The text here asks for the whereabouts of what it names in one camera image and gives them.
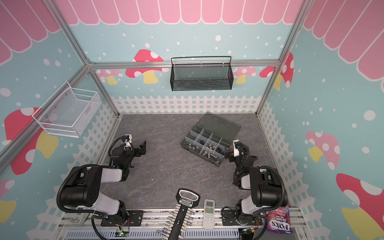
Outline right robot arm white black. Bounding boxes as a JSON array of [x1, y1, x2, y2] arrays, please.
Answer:
[[221, 140, 288, 226]]

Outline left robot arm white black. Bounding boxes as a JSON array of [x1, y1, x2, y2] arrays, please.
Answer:
[[56, 135, 147, 225]]

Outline grey compartment organizer box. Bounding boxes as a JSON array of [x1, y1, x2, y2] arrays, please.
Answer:
[[181, 112, 241, 167]]

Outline white remote control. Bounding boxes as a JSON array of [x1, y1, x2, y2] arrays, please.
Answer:
[[203, 199, 215, 230]]

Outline purple Fox's candy bag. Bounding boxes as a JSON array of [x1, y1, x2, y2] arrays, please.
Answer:
[[266, 206, 294, 234]]

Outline black tool with sockets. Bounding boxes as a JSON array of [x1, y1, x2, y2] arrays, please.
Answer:
[[157, 188, 201, 240]]

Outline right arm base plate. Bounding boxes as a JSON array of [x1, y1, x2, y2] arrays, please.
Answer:
[[221, 208, 263, 226]]

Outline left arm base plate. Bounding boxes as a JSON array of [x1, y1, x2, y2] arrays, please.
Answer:
[[101, 210, 144, 227]]

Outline white wire wall basket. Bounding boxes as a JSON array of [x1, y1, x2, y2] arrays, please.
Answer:
[[32, 82, 102, 138]]

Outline black mesh wall basket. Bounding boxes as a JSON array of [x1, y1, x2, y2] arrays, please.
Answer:
[[170, 56, 234, 91]]

